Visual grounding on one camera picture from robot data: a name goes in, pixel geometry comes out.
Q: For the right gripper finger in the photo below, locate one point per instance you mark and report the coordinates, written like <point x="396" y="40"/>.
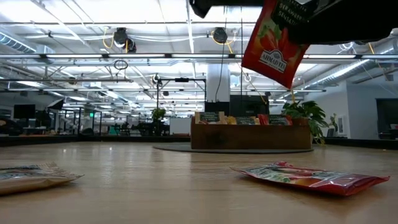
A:
<point x="323" y="28"/>
<point x="200" y="6"/>

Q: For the red strawberry tea bag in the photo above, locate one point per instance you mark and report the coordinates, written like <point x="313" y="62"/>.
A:
<point x="270" y="53"/>
<point x="275" y="119"/>
<point x="311" y="179"/>

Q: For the beige vanilla cinnamon tea bag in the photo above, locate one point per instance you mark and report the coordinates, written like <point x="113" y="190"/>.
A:
<point x="28" y="179"/>
<point x="209" y="117"/>

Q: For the green potted plant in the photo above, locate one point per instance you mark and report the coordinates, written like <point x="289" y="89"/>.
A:
<point x="306" y="113"/>

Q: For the small background potted plant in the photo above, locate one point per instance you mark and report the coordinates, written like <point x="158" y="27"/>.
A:
<point x="158" y="114"/>

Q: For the white background board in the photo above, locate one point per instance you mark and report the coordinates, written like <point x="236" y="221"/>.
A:
<point x="180" y="126"/>

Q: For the wooden compartment tray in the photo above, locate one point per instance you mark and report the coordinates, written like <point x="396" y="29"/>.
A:
<point x="248" y="137"/>

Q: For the grey round woven placemat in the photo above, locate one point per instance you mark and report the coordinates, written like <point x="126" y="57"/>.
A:
<point x="174" y="148"/>

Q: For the black studio softbox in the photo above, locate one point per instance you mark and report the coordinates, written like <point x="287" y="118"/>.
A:
<point x="56" y="104"/>

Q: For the black computer monitor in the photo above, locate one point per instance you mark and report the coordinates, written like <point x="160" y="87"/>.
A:
<point x="24" y="111"/>

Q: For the black background gantry frame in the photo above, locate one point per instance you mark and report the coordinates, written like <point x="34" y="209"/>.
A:
<point x="182" y="80"/>

